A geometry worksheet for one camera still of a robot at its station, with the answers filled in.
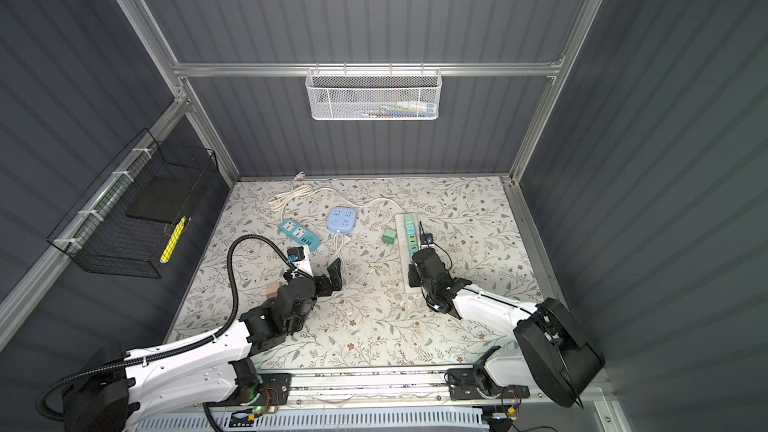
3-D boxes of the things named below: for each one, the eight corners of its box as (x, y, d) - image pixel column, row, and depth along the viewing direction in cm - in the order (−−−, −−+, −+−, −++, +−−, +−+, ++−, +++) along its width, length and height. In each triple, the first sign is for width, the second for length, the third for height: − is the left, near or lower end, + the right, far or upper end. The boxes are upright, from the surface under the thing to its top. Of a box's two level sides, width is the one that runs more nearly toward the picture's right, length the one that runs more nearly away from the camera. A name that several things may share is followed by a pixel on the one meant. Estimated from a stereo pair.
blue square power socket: (325, 233, 106) (324, 228, 104) (329, 212, 112) (327, 207, 110) (355, 233, 106) (354, 228, 104) (356, 212, 112) (356, 207, 110)
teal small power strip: (281, 229, 107) (278, 224, 105) (290, 222, 109) (287, 217, 107) (314, 253, 101) (312, 248, 99) (322, 245, 103) (321, 240, 101)
